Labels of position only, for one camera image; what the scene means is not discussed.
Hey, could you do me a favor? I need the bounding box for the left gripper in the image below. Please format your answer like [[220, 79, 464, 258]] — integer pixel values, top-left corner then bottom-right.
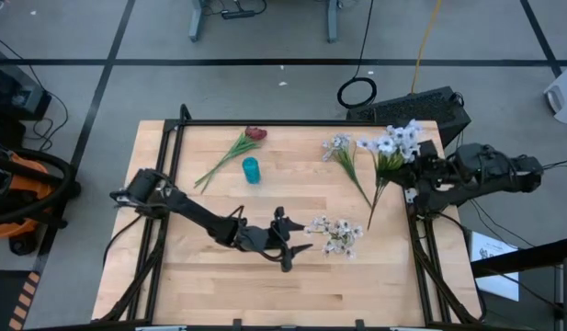
[[234, 206, 313, 273]]

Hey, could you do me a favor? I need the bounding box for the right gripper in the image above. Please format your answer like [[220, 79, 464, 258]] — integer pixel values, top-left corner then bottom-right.
[[389, 140, 452, 188]]

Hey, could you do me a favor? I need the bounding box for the white artificial flower bunch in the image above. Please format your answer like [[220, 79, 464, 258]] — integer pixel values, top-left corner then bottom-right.
[[322, 132, 373, 209], [355, 118, 425, 231], [303, 214, 365, 260]]

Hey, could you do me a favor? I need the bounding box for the blue glass vase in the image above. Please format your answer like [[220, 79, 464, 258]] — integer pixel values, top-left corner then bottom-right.
[[242, 156, 262, 186]]

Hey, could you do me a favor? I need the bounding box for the black computer tower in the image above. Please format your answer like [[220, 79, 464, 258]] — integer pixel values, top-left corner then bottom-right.
[[346, 86, 472, 149]]

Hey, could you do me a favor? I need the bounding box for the white paper sheet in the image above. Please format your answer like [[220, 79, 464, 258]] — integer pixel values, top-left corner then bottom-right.
[[470, 231, 521, 303]]

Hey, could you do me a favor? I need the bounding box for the black metal beam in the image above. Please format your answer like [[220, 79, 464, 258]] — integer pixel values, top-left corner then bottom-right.
[[471, 236, 567, 280]]

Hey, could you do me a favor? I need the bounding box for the grey desk leg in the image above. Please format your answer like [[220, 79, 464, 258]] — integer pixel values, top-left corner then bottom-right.
[[188, 0, 209, 43], [326, 0, 342, 45]]

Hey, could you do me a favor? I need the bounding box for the white plastic device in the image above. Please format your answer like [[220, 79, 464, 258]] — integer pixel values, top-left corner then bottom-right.
[[542, 60, 567, 125]]

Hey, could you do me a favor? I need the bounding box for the black power strip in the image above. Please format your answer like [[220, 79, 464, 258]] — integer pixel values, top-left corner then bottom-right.
[[221, 8, 257, 20]]

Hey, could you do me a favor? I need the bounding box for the black mat with hazard stripes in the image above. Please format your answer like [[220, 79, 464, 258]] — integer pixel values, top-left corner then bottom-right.
[[0, 269, 41, 331]]

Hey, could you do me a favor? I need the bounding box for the black equipment box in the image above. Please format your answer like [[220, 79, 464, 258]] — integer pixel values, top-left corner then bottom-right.
[[0, 44, 53, 121]]

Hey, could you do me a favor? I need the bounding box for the black cable with coil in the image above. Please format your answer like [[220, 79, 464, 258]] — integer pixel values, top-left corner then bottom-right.
[[336, 0, 379, 110]]

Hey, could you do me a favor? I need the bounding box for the black aluminium table frame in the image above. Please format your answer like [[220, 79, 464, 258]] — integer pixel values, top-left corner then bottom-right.
[[98, 103, 486, 331]]

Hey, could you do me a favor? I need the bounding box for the thick yellow cable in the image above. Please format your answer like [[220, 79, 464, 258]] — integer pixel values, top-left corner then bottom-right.
[[410, 0, 444, 95]]

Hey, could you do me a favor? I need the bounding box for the orange vacuum with black hose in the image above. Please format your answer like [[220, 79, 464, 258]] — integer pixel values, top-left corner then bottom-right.
[[0, 143, 82, 257]]

